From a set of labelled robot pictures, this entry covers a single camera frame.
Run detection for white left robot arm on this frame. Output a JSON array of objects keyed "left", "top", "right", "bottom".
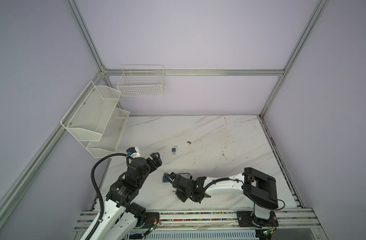
[{"left": 81, "top": 148, "right": 163, "bottom": 240}]

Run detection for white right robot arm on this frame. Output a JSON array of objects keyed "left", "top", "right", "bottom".
[{"left": 164, "top": 167, "right": 285, "bottom": 230}]

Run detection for white mesh two-tier shelf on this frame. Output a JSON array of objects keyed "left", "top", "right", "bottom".
[{"left": 60, "top": 82, "right": 130, "bottom": 159}]

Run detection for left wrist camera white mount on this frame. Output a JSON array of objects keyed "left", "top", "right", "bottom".
[{"left": 126, "top": 147, "right": 141, "bottom": 158}]

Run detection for white wire basket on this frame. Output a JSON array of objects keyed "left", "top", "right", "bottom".
[{"left": 117, "top": 65, "right": 165, "bottom": 97}]

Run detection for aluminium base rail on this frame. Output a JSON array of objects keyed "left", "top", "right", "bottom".
[{"left": 71, "top": 209, "right": 329, "bottom": 240}]

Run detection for aluminium frame profiles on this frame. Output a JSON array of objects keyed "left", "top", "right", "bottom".
[{"left": 0, "top": 1, "right": 329, "bottom": 232}]

